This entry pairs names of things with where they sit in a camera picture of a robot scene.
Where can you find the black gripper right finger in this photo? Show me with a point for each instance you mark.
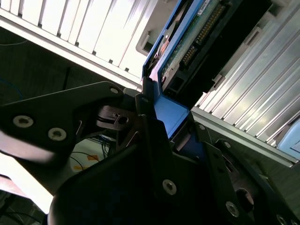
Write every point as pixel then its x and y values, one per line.
pixel 218 168

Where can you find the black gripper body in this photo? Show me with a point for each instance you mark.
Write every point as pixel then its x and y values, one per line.
pixel 112 192

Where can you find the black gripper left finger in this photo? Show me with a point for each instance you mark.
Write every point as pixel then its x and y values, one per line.
pixel 47 117

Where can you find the hard disk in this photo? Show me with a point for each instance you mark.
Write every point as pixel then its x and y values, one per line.
pixel 173 110

